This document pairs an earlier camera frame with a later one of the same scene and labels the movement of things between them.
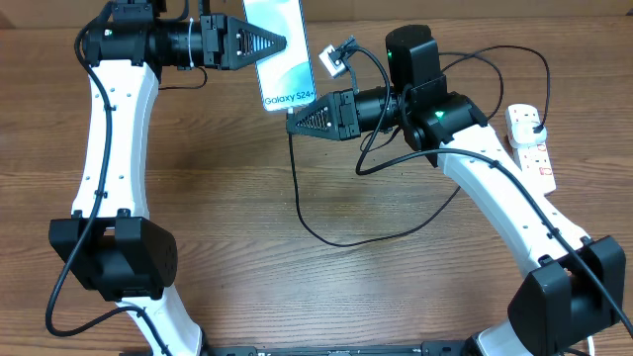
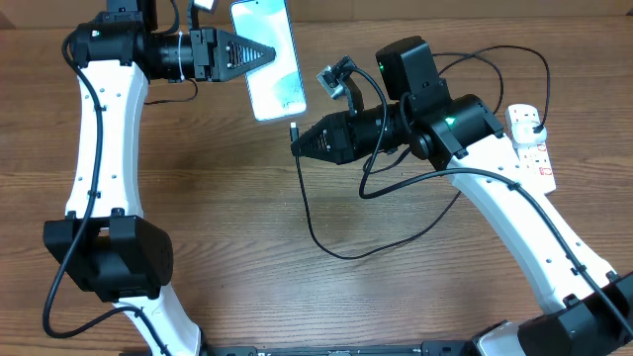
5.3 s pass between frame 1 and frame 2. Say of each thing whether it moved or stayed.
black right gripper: moved
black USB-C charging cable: moved
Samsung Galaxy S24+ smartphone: moved
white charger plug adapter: stayed
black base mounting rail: stayed
